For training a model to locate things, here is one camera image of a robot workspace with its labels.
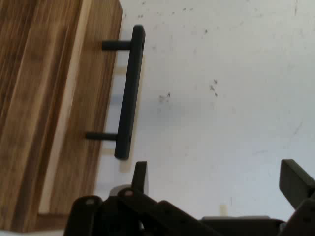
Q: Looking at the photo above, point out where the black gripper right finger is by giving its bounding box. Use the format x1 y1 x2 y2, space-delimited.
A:
279 159 315 236

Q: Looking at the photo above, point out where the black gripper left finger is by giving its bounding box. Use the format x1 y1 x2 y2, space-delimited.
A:
63 161 218 236

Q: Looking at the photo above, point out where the black bar door handle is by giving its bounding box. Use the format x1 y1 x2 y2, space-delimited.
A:
85 24 146 161

